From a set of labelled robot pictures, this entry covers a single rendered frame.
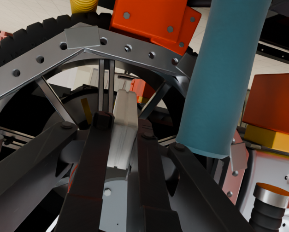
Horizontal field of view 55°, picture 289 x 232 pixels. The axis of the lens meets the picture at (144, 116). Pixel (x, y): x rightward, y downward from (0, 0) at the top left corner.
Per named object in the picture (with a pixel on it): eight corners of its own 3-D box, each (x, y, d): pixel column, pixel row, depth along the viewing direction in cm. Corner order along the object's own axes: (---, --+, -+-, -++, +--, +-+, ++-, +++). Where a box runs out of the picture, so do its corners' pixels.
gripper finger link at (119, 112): (115, 168, 17) (103, 166, 17) (119, 123, 23) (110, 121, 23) (126, 124, 16) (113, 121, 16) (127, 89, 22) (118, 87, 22)
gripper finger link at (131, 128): (126, 124, 16) (138, 127, 16) (127, 89, 22) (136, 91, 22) (115, 168, 17) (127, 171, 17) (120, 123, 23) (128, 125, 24)
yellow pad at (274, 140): (246, 123, 89) (242, 138, 89) (276, 130, 76) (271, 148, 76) (283, 132, 92) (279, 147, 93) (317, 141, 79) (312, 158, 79)
